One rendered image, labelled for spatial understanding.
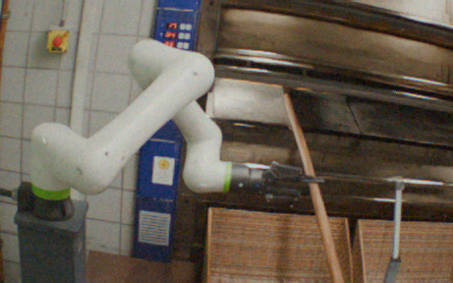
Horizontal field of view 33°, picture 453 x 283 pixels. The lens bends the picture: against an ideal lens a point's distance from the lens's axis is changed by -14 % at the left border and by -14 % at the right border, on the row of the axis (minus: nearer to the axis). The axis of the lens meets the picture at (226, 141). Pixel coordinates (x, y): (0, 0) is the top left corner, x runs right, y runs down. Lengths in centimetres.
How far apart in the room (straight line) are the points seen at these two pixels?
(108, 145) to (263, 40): 115
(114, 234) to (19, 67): 81
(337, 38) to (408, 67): 31
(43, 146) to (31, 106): 110
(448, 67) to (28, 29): 172
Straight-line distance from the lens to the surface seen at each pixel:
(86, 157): 203
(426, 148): 331
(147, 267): 331
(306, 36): 309
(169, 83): 219
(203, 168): 259
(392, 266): 281
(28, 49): 316
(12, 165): 334
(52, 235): 221
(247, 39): 307
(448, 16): 318
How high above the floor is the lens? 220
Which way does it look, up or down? 20 degrees down
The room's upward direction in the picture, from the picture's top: 8 degrees clockwise
